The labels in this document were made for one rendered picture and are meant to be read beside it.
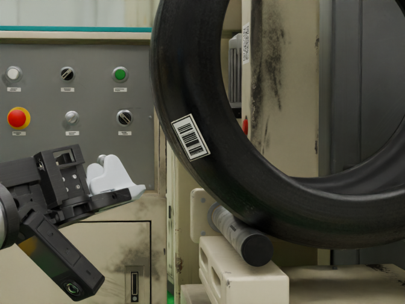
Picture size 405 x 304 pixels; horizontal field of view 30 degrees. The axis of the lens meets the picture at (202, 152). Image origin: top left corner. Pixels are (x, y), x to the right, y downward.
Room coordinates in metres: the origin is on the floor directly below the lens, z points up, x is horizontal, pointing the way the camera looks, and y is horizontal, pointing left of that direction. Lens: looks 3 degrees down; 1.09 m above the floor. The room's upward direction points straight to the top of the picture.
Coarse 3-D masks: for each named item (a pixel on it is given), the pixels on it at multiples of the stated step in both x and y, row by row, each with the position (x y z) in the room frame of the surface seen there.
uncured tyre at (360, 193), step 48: (192, 0) 1.01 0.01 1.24; (192, 48) 1.01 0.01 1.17; (192, 96) 1.01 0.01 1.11; (240, 144) 1.01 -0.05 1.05; (384, 144) 1.33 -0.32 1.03; (240, 192) 1.03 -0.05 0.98; (288, 192) 1.02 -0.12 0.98; (336, 192) 1.30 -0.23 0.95; (384, 192) 1.04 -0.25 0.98; (288, 240) 1.07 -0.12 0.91; (336, 240) 1.05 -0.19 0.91; (384, 240) 1.06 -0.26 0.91
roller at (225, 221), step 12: (216, 216) 1.30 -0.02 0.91; (228, 216) 1.23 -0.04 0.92; (228, 228) 1.16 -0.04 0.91; (240, 228) 1.10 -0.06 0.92; (252, 228) 1.08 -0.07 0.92; (228, 240) 1.15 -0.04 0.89; (240, 240) 1.05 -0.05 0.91; (252, 240) 1.02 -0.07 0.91; (264, 240) 1.02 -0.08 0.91; (240, 252) 1.03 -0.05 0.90; (252, 252) 1.02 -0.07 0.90; (264, 252) 1.02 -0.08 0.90; (252, 264) 1.02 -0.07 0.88; (264, 264) 1.03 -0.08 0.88
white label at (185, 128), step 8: (176, 120) 1.03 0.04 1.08; (184, 120) 1.02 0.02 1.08; (192, 120) 1.01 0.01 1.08; (176, 128) 1.03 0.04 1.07; (184, 128) 1.02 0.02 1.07; (192, 128) 1.02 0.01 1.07; (184, 136) 1.03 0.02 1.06; (192, 136) 1.02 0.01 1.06; (200, 136) 1.01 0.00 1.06; (184, 144) 1.03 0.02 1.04; (192, 144) 1.03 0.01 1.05; (200, 144) 1.02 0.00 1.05; (192, 152) 1.03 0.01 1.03; (200, 152) 1.02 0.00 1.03; (208, 152) 1.01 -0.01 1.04; (192, 160) 1.04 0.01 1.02
